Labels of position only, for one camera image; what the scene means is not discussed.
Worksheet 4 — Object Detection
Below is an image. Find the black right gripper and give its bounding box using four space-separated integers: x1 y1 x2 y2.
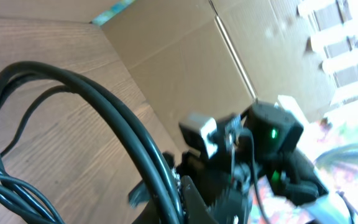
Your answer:
127 151 260 224

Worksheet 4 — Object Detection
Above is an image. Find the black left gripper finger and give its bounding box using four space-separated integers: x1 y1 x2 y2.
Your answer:
181 176 218 224

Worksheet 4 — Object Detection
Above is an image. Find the thin black USB cable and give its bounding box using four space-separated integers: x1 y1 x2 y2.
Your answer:
0 85 74 224

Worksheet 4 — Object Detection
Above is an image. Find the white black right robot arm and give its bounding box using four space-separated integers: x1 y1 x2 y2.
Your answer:
130 101 356 223

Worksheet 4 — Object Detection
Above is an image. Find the colourful painted cloth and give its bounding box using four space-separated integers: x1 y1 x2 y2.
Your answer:
91 0 358 224

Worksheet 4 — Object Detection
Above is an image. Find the brown cardboard panel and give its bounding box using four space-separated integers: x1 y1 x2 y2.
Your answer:
0 0 358 150

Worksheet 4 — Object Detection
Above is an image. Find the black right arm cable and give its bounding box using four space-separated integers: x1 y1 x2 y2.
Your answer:
228 130 358 224

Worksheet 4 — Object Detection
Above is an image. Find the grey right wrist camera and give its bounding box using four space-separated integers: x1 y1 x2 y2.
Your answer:
179 113 218 160

